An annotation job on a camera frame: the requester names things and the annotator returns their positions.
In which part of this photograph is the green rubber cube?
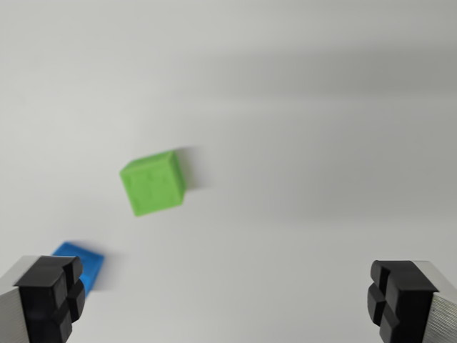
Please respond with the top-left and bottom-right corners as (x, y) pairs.
(119, 149), (187, 218)

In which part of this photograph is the black-padded silver gripper right finger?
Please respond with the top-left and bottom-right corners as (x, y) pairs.
(366, 259), (457, 343)

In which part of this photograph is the black-padded silver gripper left finger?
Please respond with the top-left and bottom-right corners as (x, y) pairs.
(0, 254), (87, 343)

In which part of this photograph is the blue rubber cube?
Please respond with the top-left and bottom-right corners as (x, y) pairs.
(51, 242), (106, 294)

